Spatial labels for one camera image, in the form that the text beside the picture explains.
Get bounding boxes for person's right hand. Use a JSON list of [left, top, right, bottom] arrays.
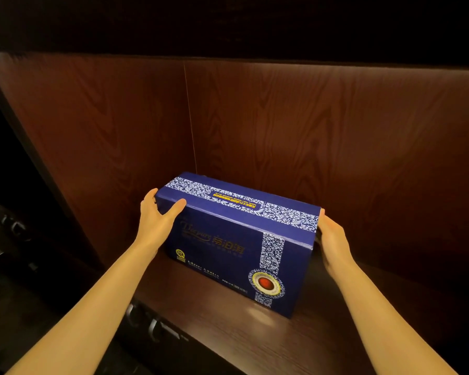
[[317, 208, 359, 279]]

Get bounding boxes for person's left hand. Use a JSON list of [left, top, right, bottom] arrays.
[[134, 187, 188, 255]]

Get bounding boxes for blue patterned box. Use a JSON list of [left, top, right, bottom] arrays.
[[155, 171, 322, 319]]

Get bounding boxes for person's left forearm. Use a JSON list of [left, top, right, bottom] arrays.
[[6, 240, 157, 375]]

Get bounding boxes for person's right forearm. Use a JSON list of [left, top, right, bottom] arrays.
[[332, 261, 458, 375]]

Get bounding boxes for white door sticker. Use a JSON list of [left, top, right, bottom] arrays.
[[163, 326, 188, 342]]

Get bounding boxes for dark wooden cabinet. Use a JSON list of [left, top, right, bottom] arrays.
[[0, 0, 469, 375]]

